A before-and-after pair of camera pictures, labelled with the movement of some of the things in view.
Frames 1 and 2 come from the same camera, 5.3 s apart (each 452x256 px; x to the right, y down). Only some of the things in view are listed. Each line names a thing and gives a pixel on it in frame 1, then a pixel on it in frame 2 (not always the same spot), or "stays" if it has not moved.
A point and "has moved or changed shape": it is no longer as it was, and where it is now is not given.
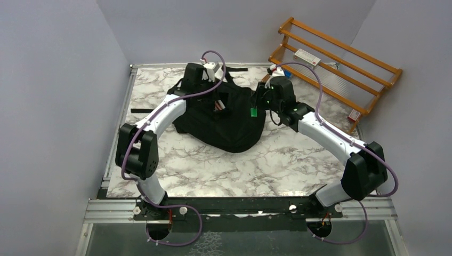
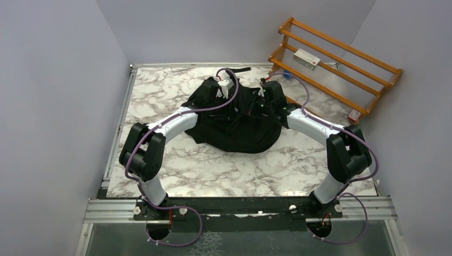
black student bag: [225, 117] has moved or changed shape
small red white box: [354, 115] stays
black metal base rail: [201, 209] stays
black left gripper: [212, 85] -> [224, 100]
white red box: [306, 58] stays
